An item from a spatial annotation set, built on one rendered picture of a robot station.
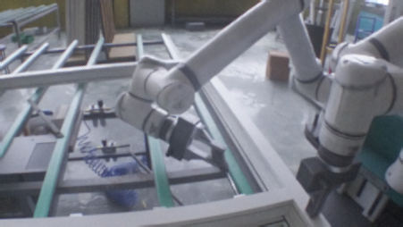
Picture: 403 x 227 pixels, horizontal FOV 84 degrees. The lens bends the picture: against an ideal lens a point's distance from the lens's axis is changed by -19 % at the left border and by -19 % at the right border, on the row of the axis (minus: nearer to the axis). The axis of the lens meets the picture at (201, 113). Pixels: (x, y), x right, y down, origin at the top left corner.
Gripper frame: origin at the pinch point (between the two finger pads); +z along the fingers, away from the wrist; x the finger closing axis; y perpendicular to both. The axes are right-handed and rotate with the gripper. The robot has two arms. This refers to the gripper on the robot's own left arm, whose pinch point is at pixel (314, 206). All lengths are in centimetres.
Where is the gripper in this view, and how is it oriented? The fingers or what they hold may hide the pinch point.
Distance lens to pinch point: 63.7
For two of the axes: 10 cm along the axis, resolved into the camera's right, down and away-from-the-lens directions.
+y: 2.4, 4.7, -8.5
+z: -0.4, 8.8, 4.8
